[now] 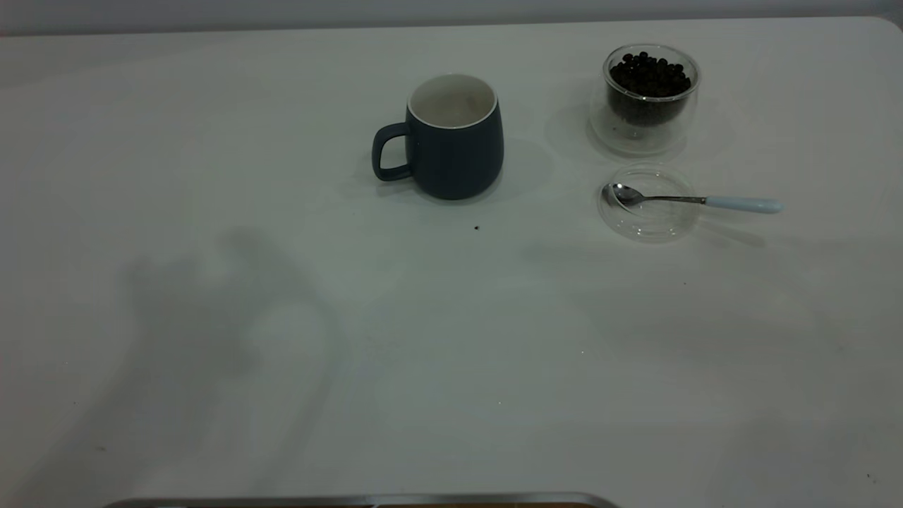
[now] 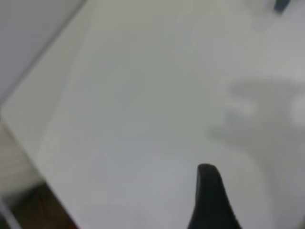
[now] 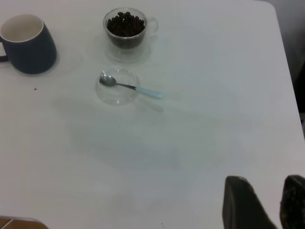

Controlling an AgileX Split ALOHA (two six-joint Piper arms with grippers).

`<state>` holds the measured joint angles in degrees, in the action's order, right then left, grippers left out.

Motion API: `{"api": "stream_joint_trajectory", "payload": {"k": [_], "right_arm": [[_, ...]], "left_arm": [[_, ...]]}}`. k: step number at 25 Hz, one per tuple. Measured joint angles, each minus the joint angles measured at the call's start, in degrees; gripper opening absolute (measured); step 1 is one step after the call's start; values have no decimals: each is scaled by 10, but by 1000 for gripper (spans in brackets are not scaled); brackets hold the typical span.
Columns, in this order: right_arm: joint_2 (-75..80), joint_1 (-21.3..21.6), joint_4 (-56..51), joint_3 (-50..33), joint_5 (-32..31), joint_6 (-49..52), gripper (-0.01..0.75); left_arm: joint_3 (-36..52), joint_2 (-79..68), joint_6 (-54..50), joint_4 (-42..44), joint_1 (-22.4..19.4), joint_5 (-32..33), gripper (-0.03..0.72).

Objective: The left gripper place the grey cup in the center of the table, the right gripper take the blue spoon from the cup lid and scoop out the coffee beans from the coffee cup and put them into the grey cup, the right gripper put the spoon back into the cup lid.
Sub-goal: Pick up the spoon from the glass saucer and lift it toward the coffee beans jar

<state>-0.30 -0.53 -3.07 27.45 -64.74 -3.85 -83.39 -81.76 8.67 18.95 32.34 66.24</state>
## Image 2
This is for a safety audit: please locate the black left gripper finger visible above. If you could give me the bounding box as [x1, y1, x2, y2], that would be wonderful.
[187, 163, 242, 229]

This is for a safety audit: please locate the dark blue-grey ceramic mug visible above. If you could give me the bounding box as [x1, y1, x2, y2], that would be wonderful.
[273, 0, 290, 13]

